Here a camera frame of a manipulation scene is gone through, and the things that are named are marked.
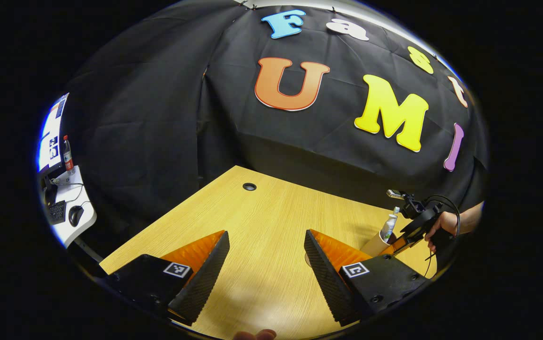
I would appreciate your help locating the beige cup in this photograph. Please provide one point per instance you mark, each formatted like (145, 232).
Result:
(373, 246)

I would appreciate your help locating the black backdrop cloth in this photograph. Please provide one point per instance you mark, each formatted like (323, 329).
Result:
(158, 118)

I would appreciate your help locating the white side desk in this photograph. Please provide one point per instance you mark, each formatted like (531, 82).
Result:
(80, 231)

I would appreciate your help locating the black keyboard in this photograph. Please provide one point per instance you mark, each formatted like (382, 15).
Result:
(57, 212)

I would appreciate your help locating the wooden desktop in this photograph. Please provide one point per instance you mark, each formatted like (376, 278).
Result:
(262, 236)

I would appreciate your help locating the white toothpaste tube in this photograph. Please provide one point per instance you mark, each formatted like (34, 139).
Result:
(388, 226)

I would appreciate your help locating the computer monitor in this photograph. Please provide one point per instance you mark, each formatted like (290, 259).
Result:
(51, 132)

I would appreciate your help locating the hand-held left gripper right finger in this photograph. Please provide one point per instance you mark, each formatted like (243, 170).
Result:
(325, 281)

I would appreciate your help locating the black computer mouse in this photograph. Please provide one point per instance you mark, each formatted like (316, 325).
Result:
(75, 216)

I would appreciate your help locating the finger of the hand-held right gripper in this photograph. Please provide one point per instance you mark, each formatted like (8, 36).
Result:
(400, 245)

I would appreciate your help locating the plastic water bottle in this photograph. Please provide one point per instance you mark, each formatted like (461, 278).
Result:
(68, 158)

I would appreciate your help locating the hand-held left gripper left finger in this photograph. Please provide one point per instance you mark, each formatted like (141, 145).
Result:
(205, 281)

